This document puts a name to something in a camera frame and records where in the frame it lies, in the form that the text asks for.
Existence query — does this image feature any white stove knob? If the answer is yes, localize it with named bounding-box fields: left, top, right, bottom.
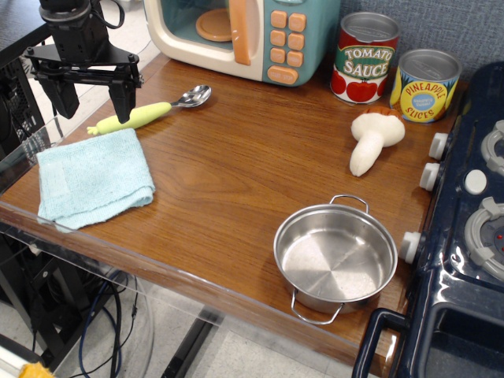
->
left=419, top=163, right=440, bottom=191
left=398, top=232, right=421, bottom=264
left=428, top=132, right=449, bottom=161

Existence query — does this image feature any light blue towel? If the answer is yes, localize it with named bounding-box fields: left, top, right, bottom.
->
left=36, top=129, right=155, bottom=230

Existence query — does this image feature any grey stove burner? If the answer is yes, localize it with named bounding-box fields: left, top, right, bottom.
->
left=480, top=120, right=504, bottom=176
left=464, top=197, right=503, bottom=281

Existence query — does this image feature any pineapple slices can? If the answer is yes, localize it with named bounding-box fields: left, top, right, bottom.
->
left=389, top=49, right=462, bottom=124

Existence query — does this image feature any teal toy microwave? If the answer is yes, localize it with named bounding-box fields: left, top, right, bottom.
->
left=143, top=1, right=340, bottom=87

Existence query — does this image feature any tomato sauce can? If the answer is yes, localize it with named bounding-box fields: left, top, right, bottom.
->
left=330, top=12, right=400, bottom=104

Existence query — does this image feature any dark blue toy stove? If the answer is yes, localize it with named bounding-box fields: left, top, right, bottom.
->
left=353, top=62, right=503, bottom=377

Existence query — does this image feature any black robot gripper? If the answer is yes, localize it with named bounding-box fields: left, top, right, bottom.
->
left=24, top=17, right=142, bottom=124

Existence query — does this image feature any black cable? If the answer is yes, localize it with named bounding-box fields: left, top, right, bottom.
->
left=80, top=271, right=139, bottom=378

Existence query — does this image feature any blue cable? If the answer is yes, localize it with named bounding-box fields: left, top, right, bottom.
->
left=78, top=277, right=123, bottom=378

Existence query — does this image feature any white plush mushroom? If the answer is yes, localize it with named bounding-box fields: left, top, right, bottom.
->
left=350, top=106, right=406, bottom=176

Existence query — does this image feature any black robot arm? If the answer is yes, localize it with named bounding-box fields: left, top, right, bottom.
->
left=24, top=1, right=142, bottom=124

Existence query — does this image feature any black table frame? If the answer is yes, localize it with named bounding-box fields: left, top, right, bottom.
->
left=1, top=225, right=124, bottom=369

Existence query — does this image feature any spoon with green handle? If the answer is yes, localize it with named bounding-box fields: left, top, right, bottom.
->
left=87, top=85, right=212, bottom=136

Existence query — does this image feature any stainless steel pot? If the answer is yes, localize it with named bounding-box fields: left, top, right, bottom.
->
left=273, top=195, right=398, bottom=325

